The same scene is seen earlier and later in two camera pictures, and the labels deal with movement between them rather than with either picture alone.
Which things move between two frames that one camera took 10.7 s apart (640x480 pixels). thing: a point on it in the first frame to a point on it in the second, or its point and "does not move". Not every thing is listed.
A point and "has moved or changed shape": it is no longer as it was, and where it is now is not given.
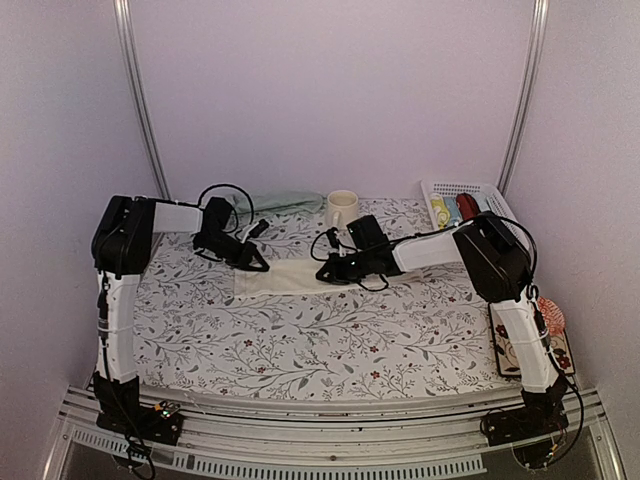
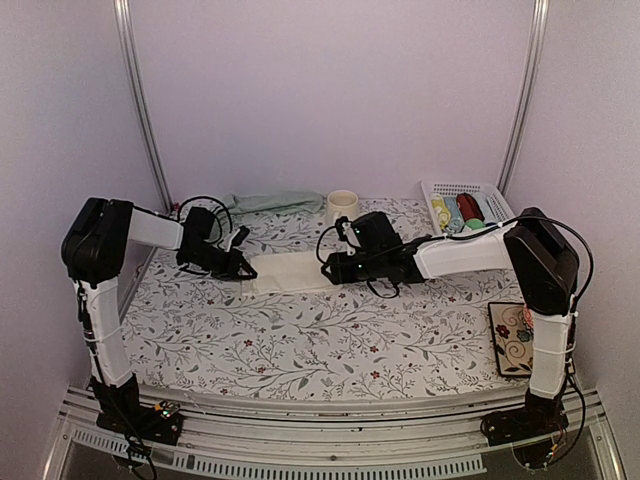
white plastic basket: [453, 188] does not move
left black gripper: [244, 258] to [231, 271]
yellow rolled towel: [443, 213] does not move
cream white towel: [289, 277] has moved or changed shape
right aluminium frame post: [537, 44] does not move
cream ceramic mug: [342, 207] does not move
